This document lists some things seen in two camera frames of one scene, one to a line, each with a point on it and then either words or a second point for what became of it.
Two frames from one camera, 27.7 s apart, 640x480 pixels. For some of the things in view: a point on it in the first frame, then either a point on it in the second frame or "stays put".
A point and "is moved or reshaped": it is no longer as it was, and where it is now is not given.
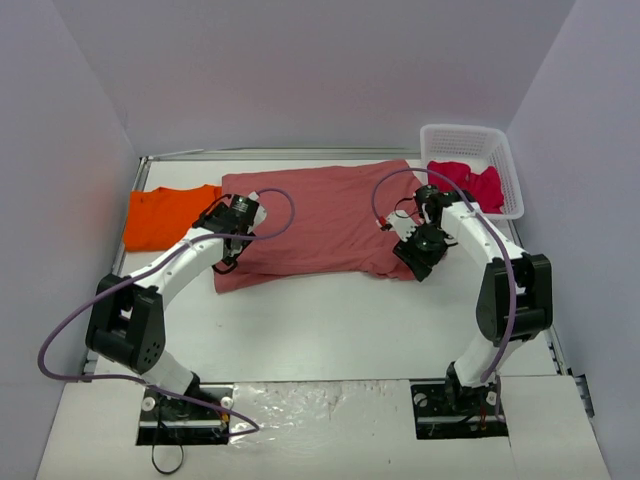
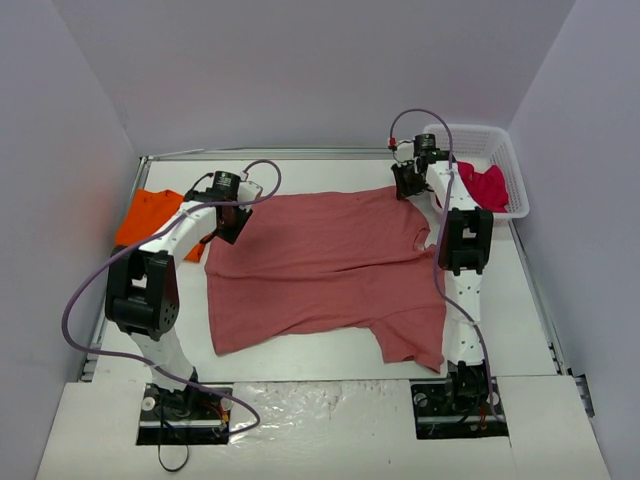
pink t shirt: (322, 222) is moved or reshaped
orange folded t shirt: (159, 217) stays put
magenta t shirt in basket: (483, 190) stays put
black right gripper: (413, 260) -> (406, 179)
